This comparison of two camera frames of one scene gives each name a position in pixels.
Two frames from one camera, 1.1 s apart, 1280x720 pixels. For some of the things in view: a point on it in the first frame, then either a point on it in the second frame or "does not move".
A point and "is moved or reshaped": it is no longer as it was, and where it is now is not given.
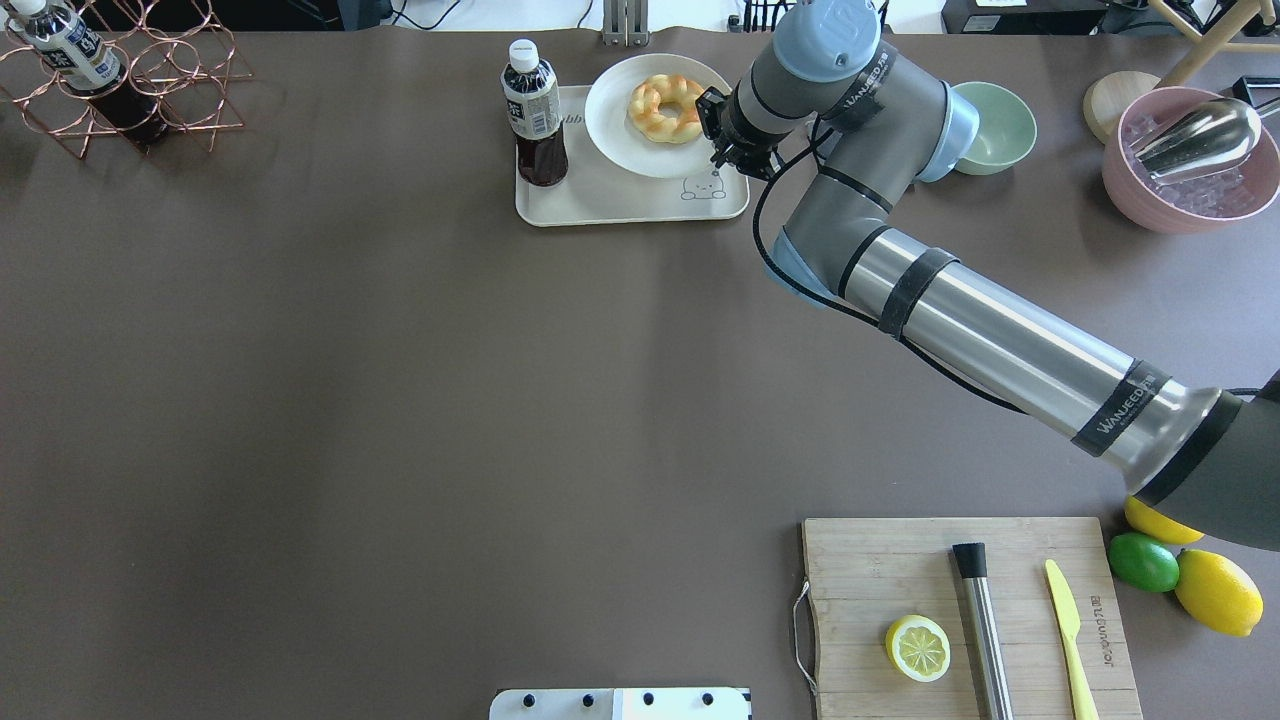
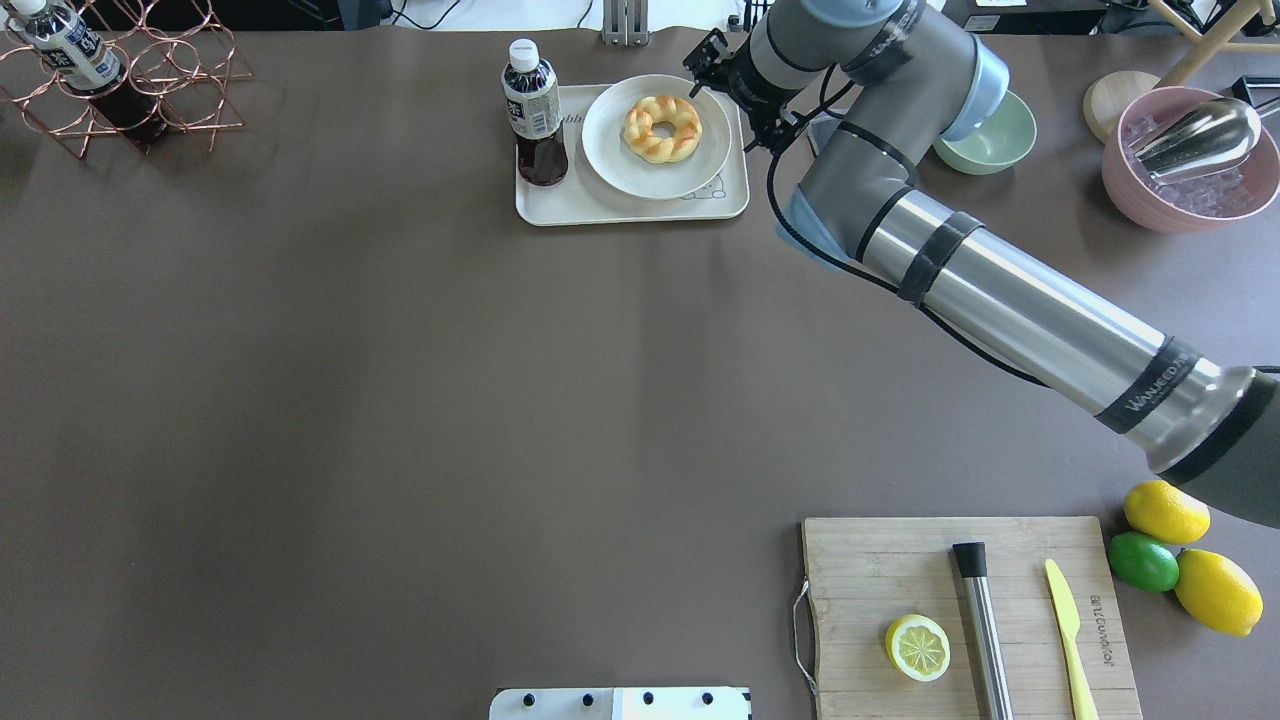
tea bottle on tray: x=532 y=95 does not move
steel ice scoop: x=1208 y=137 does not move
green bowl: x=1006 y=131 does not move
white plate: x=610 y=130 is moved or reshaped
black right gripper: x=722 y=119 -> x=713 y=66
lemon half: x=919 y=647 does not move
